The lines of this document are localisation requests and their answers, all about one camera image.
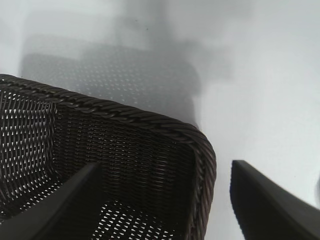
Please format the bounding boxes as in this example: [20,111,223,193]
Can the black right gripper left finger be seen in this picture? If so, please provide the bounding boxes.
[0,162,104,240]

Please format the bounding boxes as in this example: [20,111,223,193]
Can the dark brown woven basket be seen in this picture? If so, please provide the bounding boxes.
[0,73,217,240]

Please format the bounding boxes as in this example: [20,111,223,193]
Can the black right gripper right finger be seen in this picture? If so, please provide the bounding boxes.
[229,159,320,240]

